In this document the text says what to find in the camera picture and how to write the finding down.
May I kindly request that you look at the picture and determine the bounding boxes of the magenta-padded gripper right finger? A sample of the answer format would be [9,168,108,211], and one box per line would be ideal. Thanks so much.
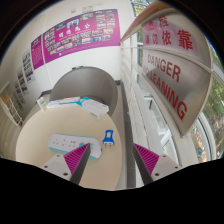
[132,143,183,186]

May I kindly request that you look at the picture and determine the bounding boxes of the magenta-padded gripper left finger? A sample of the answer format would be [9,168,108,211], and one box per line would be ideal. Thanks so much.
[41,143,92,186]

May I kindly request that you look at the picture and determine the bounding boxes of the white and blue charger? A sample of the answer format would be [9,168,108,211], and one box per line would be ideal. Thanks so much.
[101,129,116,149]

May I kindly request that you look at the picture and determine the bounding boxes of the white and teal power strip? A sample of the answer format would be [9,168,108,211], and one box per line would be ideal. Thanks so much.
[47,133,104,160]

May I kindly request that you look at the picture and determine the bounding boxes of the white metal railing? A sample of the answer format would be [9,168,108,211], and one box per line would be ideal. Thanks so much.
[119,39,174,174]

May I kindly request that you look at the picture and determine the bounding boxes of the flat white and blue box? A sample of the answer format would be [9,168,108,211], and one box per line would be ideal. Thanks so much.
[45,96,82,109]

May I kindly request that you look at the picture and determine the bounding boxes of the small white and green box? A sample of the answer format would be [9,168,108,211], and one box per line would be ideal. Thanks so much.
[36,96,48,112]

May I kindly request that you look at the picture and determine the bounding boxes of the white stair railing, wooden top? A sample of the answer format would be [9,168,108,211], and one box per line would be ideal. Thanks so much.
[0,93,24,128]

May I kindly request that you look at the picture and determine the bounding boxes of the metal warning sign, red letters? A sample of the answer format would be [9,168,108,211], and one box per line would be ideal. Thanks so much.
[141,14,214,138]

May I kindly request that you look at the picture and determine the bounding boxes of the wooden handrail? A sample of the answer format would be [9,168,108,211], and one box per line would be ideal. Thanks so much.
[119,1,181,43]

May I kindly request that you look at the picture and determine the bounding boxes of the white photo wall panel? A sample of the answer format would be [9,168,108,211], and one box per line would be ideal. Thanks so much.
[21,49,36,84]
[15,66,27,96]
[13,81,23,104]

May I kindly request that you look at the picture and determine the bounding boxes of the narrow magenta wall poster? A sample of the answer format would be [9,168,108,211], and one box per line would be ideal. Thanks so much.
[30,34,45,71]

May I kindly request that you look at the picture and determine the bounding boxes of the large magenta wall poster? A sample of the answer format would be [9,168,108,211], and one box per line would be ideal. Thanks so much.
[41,8,122,65]

